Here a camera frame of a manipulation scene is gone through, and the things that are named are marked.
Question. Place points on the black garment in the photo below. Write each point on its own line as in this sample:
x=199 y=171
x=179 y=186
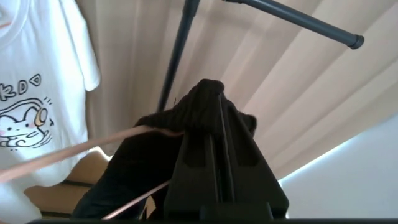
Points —
x=140 y=161

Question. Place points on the white printed t-shirt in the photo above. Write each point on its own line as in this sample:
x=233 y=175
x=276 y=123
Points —
x=46 y=46

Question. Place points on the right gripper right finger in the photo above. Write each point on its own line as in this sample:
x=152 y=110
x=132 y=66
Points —
x=255 y=183

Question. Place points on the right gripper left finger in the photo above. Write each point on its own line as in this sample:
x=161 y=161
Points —
x=192 y=180

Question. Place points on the beige curtain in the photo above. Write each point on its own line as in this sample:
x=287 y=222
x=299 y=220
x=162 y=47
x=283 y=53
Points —
x=280 y=77

